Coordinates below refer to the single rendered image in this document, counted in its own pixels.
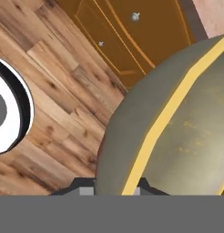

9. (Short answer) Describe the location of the grey dome with yellow stripe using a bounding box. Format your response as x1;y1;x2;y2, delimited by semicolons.
95;33;224;197

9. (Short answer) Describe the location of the white and black round thing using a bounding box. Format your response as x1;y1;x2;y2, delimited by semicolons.
0;56;36;157

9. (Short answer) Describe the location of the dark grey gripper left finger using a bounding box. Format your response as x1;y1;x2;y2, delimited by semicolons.
50;177;97;197

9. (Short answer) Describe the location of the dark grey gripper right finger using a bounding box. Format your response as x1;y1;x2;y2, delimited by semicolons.
138;177;171;197

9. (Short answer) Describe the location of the brown cupboard door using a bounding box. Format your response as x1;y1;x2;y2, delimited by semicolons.
55;0;152;92
98;0;199;73

